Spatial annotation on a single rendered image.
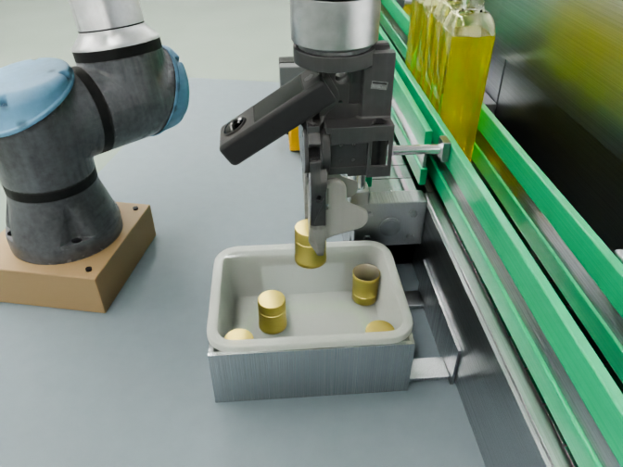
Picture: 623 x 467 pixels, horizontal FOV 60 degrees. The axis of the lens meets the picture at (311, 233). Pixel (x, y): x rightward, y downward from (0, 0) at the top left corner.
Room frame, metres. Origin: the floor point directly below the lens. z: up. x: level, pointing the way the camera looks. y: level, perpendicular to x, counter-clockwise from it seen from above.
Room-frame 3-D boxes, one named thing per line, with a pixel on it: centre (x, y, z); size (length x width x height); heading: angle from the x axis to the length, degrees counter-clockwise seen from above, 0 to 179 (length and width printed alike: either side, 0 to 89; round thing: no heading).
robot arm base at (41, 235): (0.63, 0.35, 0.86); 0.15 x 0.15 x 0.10
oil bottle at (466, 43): (0.72, -0.20, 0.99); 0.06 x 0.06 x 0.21; 5
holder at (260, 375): (0.48, -0.02, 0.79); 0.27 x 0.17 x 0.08; 94
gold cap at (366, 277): (0.53, -0.07, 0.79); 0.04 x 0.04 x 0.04
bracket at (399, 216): (0.60, -0.10, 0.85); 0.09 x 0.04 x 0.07; 94
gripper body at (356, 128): (0.47, -0.03, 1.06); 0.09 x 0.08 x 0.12; 96
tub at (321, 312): (0.47, 0.01, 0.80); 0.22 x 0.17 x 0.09; 94
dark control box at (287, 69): (1.30, 0.04, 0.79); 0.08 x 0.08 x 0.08; 4
